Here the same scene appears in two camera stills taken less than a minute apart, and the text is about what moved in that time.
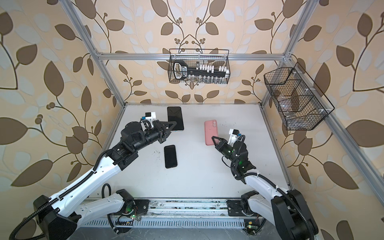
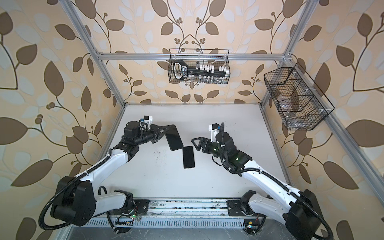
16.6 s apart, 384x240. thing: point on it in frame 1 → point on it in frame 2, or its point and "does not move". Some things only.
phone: (174, 114) → (173, 137)
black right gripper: (221, 146) → (203, 140)
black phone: (170, 156) → (188, 160)
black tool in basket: (181, 71) does not move
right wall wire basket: (300, 103) does not move
